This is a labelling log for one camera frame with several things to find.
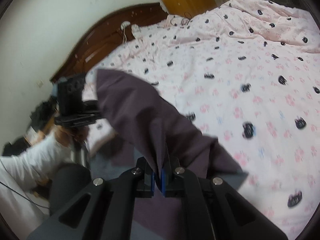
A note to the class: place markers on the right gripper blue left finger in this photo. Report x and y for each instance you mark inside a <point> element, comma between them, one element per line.
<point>103,209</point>

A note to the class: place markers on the pink cat print duvet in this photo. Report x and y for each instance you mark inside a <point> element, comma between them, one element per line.
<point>248,73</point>

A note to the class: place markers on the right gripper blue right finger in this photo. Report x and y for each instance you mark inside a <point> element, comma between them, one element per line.
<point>212,209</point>

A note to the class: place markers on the black trousered knee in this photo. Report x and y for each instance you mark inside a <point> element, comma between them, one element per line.
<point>69,180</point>

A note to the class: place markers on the dark wooden headboard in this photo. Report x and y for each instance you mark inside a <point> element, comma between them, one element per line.
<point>105,36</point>

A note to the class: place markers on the white sleeved left forearm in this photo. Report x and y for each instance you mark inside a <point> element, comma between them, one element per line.
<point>24,171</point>

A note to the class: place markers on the purple grey hooded jacket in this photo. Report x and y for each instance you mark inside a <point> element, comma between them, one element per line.
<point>155,128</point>

